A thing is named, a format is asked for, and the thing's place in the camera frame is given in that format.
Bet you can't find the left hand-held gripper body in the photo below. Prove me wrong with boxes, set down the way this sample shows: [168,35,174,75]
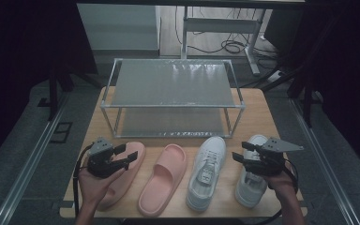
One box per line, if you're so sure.
[86,136,120,180]

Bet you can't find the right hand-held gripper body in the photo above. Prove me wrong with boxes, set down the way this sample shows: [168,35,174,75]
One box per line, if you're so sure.
[244,136,305,178]

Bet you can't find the pink slipper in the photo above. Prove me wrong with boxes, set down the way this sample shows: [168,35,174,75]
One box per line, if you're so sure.
[137,143,188,218]
[97,141,147,211]

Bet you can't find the white sneaker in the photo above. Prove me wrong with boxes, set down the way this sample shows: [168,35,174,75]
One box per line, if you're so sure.
[186,136,228,213]
[234,134,270,209]

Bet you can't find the grey metal shoe rack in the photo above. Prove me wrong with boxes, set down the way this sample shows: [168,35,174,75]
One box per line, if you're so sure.
[99,57,247,139]

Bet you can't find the person's right hand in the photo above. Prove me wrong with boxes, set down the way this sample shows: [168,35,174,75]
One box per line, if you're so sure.
[263,163,296,195]

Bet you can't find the person's left hand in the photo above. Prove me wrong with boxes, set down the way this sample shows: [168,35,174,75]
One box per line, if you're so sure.
[78,168,126,205]

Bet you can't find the black stand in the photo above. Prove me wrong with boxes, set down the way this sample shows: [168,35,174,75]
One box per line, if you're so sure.
[261,62,326,128]
[37,62,102,122]

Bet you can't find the white power strip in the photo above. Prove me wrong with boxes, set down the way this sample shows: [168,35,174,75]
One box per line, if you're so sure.
[266,69,286,83]

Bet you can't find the dark box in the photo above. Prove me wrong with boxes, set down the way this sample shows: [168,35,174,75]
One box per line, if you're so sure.
[263,8,306,55]

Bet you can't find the grey cabinet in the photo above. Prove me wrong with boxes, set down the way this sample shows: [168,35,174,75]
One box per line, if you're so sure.
[76,3,162,59]

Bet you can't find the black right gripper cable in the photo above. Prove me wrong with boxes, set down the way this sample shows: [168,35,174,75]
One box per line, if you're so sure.
[256,158,300,225]

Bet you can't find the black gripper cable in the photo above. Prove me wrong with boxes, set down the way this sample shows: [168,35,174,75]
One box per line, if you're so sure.
[256,158,300,225]
[72,143,94,218]

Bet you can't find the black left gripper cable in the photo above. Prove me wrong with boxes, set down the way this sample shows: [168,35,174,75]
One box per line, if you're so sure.
[72,143,94,218]

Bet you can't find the metal floor rail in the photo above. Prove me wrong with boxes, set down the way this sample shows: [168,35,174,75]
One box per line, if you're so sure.
[289,97,360,225]
[0,93,70,225]

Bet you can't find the black floor cables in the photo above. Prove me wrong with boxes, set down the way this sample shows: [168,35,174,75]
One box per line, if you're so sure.
[173,6,279,61]

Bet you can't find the white desk frame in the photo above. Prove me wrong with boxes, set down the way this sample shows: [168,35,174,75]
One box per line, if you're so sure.
[180,6,267,77]

